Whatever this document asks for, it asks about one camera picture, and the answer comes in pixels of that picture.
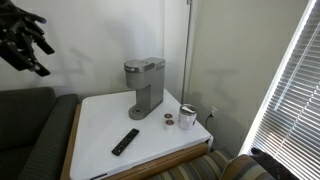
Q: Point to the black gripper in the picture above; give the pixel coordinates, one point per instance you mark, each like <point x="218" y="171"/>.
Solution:
<point x="16" y="36"/>

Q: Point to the grey pod coffee maker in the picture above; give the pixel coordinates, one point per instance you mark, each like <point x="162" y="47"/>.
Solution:
<point x="146" y="83"/>

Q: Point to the white coffee pod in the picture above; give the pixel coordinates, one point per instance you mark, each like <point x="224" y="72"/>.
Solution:
<point x="168" y="116"/>
<point x="169" y="124"/>

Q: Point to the dark grey sofa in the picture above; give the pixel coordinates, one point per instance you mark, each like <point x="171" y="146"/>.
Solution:
<point x="30" y="133"/>

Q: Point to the white plastic board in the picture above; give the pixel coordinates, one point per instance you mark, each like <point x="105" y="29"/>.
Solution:
<point x="106" y="126"/>

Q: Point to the black remote control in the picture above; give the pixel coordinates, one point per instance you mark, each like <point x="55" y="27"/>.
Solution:
<point x="125" y="142"/>

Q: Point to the thin metal pole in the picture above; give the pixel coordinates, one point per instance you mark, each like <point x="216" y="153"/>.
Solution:
<point x="186" y="50"/>

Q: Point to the white travel mug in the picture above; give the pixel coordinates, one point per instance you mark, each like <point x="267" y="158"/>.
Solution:
<point x="186" y="118"/>

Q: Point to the wooden table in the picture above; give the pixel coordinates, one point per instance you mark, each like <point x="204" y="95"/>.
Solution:
<point x="173" y="160"/>

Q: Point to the striped fabric sofa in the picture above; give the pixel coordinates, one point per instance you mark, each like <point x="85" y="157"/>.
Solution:
<point x="193" y="168"/>

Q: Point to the striped sofa cushion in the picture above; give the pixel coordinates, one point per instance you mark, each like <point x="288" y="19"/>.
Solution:
<point x="240" y="170"/>

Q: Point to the white window blinds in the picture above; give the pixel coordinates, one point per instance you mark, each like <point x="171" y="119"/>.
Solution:
<point x="293" y="100"/>

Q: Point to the white wall outlet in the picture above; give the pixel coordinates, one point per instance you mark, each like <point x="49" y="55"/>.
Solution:
<point x="214" y="110"/>

